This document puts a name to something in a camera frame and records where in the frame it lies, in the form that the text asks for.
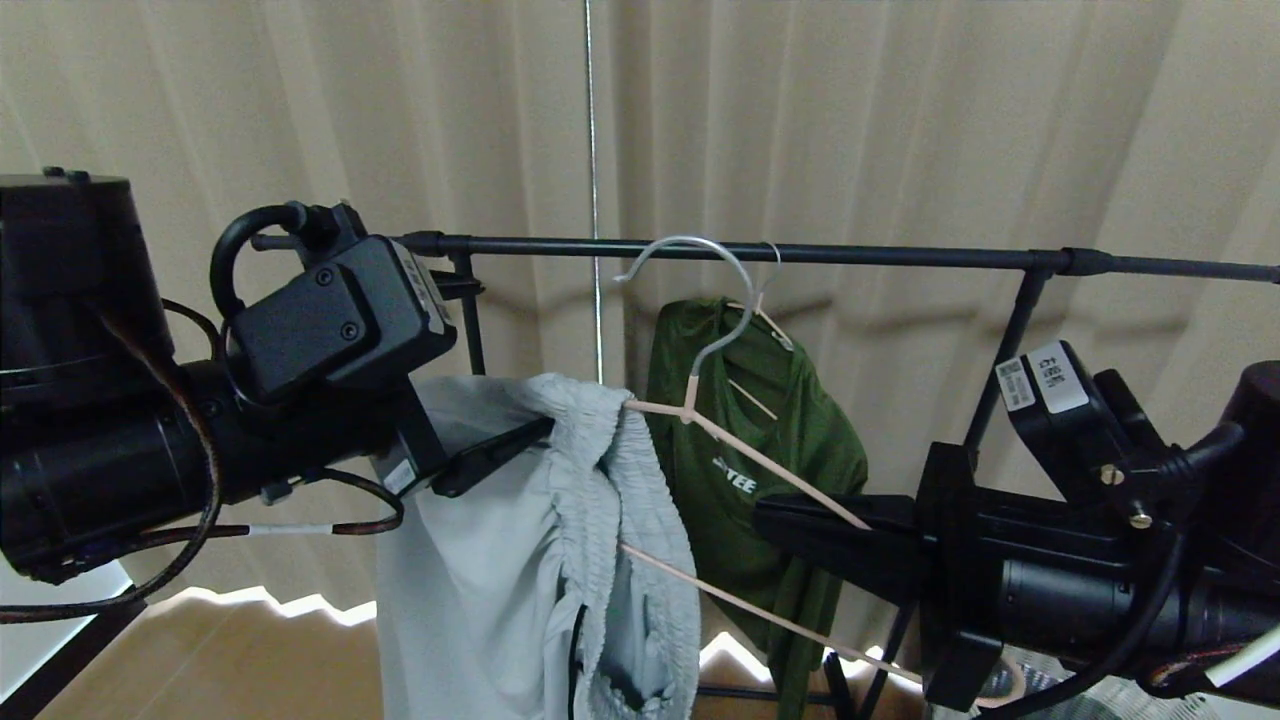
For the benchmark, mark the black clothes rack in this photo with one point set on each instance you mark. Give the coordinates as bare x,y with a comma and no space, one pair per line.
880,255

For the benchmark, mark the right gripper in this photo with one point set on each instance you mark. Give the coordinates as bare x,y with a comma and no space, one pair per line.
1050,590

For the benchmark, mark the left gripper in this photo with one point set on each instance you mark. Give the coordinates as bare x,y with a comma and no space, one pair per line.
300,440

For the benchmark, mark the white laundry basket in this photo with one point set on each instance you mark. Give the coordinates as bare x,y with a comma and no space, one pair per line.
1150,705

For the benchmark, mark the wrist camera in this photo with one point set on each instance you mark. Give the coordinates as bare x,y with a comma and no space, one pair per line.
340,320
1060,420

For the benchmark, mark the beige curtain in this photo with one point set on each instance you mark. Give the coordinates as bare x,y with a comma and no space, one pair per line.
900,100

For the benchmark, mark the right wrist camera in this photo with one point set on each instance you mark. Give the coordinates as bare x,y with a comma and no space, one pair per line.
1060,420

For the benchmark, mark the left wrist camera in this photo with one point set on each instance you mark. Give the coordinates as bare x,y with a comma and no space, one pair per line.
340,320

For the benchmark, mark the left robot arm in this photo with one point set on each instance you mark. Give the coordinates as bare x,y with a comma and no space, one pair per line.
80,470

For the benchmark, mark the green long-sleeved shirt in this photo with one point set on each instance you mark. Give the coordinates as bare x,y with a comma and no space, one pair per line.
800,440

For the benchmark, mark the pale grey shorts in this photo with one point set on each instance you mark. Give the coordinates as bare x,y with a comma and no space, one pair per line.
480,600

